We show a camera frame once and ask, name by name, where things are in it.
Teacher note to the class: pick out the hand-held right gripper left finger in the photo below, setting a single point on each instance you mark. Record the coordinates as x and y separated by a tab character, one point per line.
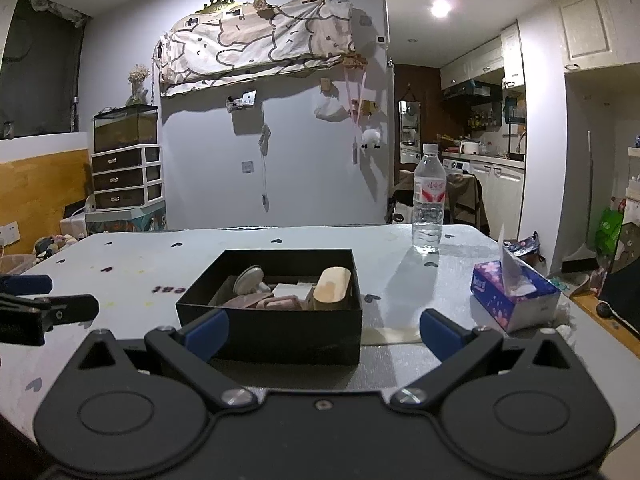
207	332

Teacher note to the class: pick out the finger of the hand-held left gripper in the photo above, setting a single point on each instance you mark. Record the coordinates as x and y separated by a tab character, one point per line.
25	283
75	307

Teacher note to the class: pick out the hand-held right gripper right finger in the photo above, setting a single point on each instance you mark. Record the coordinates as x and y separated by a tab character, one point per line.
440	332

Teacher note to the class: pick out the brown block with clear hook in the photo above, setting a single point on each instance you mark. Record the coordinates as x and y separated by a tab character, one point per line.
242	302

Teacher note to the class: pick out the white suction cup holder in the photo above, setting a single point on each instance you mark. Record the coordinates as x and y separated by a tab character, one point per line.
249	280

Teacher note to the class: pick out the black box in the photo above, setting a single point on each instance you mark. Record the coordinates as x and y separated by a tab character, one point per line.
280	332

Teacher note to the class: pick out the pink and white clip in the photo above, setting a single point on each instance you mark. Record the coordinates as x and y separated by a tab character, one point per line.
282	304

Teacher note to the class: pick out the white charger cube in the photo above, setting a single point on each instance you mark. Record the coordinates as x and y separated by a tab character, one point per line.
292	291

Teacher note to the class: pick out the clear plastic storage bin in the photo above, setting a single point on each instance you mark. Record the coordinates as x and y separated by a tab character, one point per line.
15	264

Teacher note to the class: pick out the pile of plush toys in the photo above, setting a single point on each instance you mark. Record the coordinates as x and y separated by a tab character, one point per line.
55	246

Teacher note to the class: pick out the purple floral tissue box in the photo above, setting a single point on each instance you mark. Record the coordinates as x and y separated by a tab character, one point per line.
515	305

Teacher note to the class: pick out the printed colourful cabinet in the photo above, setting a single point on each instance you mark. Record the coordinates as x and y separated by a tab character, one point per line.
125	220

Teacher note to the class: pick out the dark floral pouch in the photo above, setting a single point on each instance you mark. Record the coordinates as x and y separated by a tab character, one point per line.
525	247

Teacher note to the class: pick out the clear plastic water bottle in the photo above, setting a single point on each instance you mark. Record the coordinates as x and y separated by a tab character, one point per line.
429	200

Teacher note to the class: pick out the chair with brown jacket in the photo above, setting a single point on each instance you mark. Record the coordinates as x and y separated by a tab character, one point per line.
465	200

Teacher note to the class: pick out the white drawer unit dark drawers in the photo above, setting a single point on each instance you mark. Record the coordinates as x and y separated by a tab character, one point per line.
127	177

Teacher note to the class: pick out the small black round object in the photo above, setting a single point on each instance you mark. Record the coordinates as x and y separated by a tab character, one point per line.
603	309

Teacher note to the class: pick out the glass fish tank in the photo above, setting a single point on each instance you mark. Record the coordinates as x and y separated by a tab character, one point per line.
125	130

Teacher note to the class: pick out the green plastic bag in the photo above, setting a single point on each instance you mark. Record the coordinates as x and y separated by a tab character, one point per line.
611	230

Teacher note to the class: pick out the white sheep plush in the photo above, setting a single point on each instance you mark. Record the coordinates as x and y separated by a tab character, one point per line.
371	137

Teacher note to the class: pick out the dried flowers in vase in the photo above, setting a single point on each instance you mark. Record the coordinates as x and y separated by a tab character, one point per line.
138	82

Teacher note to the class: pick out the white hanging bag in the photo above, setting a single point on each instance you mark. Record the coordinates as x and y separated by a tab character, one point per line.
330	110

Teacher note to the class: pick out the round ceiling light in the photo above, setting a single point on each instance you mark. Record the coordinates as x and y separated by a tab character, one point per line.
441	7

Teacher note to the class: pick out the gold crown decoration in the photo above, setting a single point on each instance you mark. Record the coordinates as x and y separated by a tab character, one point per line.
217	6

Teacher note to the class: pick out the tall white cabinet door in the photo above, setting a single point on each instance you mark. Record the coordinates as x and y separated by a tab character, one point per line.
585	22

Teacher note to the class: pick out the white wall socket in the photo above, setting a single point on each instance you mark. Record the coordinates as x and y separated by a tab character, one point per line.
9	233

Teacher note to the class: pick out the clear adhesive wall hook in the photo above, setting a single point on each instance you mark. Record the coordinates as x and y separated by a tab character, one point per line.
247	167

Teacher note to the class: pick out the clear wall shelf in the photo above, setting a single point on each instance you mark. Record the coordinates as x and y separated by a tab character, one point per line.
241	101

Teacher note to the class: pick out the white kitchen wall cabinets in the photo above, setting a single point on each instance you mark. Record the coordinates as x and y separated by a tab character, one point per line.
480	60

